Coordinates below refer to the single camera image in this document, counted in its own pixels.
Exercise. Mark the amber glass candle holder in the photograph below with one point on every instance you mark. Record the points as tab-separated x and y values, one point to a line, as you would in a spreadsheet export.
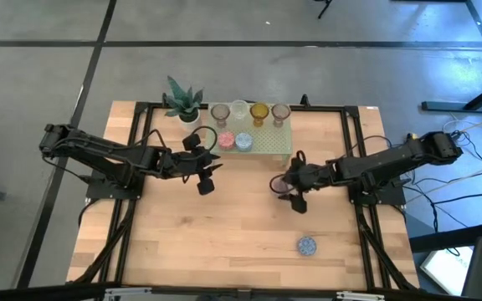
259	110

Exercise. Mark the purple-grey glass candle holder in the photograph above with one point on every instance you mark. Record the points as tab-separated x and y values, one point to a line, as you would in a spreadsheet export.
220	112

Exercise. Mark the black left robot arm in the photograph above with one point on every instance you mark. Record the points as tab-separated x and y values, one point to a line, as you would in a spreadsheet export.
98	150

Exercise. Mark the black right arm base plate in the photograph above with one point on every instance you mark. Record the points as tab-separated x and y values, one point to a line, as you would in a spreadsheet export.
391	196

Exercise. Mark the clear glass candle holder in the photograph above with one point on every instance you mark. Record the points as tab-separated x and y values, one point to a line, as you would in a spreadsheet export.
239	109

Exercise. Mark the black desk foot beam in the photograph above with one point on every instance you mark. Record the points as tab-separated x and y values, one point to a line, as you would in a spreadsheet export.
454	237

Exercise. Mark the black aluminium table frame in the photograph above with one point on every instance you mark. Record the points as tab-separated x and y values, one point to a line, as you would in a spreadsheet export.
352	112

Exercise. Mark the silver aluminium bracket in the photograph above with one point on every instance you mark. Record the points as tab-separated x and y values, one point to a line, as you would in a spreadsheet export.
128	291
360	296

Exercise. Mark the maroon patterned candle tin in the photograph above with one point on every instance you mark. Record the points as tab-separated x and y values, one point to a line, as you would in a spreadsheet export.
278	185

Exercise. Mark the white flat panel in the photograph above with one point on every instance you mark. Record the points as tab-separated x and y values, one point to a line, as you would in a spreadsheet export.
446	269

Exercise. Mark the pink glass candle holder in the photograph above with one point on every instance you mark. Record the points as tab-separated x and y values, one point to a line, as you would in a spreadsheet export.
280	111

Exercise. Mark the black tripod leg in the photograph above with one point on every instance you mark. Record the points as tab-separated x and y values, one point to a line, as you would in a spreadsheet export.
324	9

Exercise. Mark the black desk leg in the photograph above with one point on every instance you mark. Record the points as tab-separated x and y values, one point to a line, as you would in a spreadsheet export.
454	106

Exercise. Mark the green plant in white pot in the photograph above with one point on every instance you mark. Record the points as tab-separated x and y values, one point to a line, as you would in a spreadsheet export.
184	106

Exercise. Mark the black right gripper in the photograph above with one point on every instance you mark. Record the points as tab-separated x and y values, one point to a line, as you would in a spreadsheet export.
308	175

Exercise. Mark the blue speckled coaster disc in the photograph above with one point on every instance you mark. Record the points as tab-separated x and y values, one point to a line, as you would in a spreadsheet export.
244	141

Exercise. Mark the green perforated metal shelf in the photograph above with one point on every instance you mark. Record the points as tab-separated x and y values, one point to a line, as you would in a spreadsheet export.
266	140

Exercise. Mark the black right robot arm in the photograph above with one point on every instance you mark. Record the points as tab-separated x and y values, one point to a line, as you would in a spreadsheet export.
391	159

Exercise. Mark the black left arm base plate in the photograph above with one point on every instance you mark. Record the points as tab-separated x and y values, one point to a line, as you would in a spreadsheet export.
98	190

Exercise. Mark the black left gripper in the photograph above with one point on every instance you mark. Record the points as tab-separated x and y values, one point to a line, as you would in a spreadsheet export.
182	165

